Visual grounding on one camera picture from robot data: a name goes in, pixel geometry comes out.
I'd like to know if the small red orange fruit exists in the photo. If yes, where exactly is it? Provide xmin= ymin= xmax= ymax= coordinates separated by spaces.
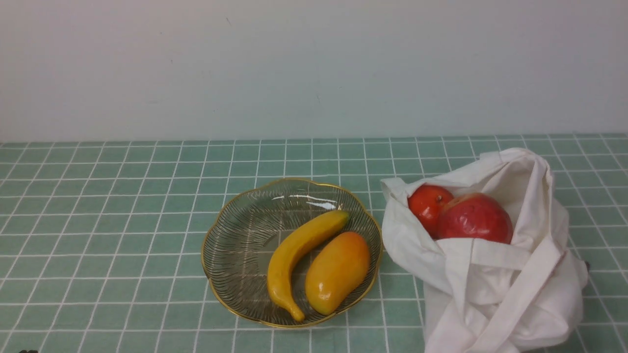
xmin=407 ymin=184 xmax=454 ymax=239

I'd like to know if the gold-rimmed glass bowl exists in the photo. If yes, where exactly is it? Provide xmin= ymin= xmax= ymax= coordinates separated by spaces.
xmin=201 ymin=178 xmax=383 ymax=329

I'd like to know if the yellow banana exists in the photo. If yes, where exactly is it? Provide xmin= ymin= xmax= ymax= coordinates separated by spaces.
xmin=266 ymin=210 xmax=350 ymax=323

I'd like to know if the orange yellow mango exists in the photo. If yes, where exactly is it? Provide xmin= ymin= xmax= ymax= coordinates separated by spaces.
xmin=305 ymin=232 xmax=370 ymax=316

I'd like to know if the white cloth bag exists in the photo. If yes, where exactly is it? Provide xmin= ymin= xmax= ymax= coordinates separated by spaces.
xmin=381 ymin=148 xmax=589 ymax=353

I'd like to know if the green checkered tablecloth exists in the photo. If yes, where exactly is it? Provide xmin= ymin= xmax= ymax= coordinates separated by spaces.
xmin=0 ymin=133 xmax=628 ymax=353

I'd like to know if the large red apple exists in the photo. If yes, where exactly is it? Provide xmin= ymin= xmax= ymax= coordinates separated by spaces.
xmin=433 ymin=193 xmax=513 ymax=244

